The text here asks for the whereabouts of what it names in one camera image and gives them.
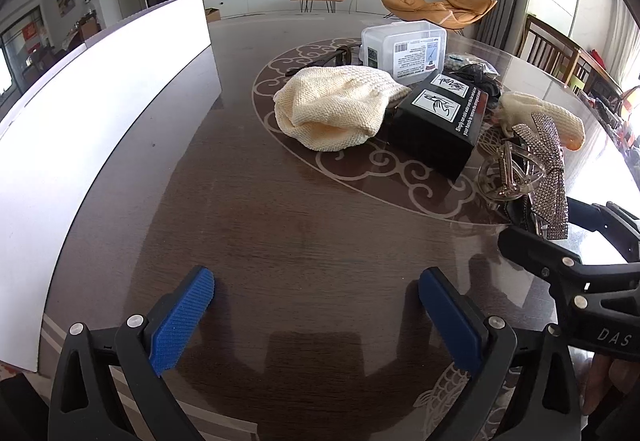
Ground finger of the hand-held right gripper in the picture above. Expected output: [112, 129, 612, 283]
[567, 198, 640, 263]
[497, 226, 587, 283]

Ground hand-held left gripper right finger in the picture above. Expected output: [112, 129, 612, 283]
[419, 267, 583, 441]

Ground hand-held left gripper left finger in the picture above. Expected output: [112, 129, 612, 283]
[47, 265, 216, 441]

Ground black hair clip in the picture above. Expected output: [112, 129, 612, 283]
[505, 196, 548, 237]

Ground rhinestone bow hair clip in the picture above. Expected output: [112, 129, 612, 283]
[512, 114, 571, 241]

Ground clear hair claw clip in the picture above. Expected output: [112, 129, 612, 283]
[477, 141, 546, 202]

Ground cream knit glove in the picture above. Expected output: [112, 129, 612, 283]
[492, 91, 586, 152]

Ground black printed box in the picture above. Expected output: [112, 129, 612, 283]
[387, 70, 491, 181]

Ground black flower hair accessory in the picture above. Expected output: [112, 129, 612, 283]
[452, 64, 501, 97]

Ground cream knit hat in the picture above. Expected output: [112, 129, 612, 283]
[273, 65, 412, 153]

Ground clear plastic labelled box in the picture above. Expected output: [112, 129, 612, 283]
[361, 20, 447, 87]

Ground rimless black-armed glasses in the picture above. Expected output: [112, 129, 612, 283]
[286, 46, 363, 77]

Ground person's right hand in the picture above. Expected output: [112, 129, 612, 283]
[581, 352, 640, 417]

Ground brown wooden slat chair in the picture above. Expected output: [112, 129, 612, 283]
[570, 48, 626, 97]
[516, 14, 583, 87]

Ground orange lounge chair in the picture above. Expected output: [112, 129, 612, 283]
[381, 0, 498, 33]

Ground white television console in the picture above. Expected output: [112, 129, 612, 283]
[202, 0, 401, 19]

